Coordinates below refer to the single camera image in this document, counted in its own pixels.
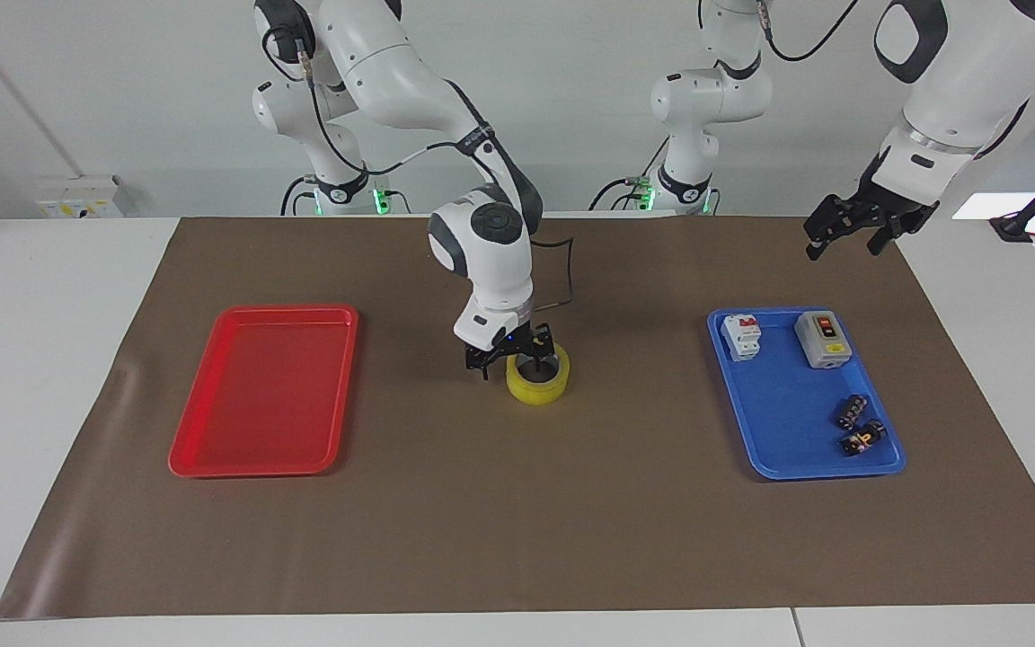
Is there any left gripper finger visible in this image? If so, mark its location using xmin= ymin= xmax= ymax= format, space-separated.
xmin=802 ymin=191 xmax=874 ymax=262
xmin=866 ymin=219 xmax=912 ymax=258

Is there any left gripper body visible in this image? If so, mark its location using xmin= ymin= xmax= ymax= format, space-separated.
xmin=857 ymin=155 xmax=942 ymax=236

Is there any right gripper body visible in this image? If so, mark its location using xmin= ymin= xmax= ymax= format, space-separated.
xmin=501 ymin=323 xmax=557 ymax=361

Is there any yellow tape roll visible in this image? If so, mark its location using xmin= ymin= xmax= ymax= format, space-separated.
xmin=505 ymin=343 xmax=571 ymax=408

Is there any white circuit breaker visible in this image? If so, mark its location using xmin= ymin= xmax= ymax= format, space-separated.
xmin=720 ymin=313 xmax=763 ymax=362

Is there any black terminal block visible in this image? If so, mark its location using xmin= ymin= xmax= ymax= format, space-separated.
xmin=834 ymin=393 xmax=872 ymax=430
xmin=838 ymin=420 xmax=888 ymax=458

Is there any blue plastic tray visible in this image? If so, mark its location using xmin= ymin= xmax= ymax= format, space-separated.
xmin=706 ymin=306 xmax=907 ymax=482

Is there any red plastic tray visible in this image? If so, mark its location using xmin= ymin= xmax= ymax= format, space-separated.
xmin=167 ymin=304 xmax=360 ymax=479

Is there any grey switch box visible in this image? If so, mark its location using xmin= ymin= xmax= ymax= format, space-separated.
xmin=793 ymin=309 xmax=854 ymax=371

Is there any black cable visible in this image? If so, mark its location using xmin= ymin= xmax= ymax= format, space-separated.
xmin=280 ymin=174 xmax=317 ymax=217
xmin=755 ymin=0 xmax=861 ymax=65
xmin=588 ymin=135 xmax=673 ymax=214
xmin=261 ymin=24 xmax=494 ymax=179

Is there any white wall socket box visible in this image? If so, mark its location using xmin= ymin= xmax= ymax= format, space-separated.
xmin=36 ymin=174 xmax=137 ymax=220

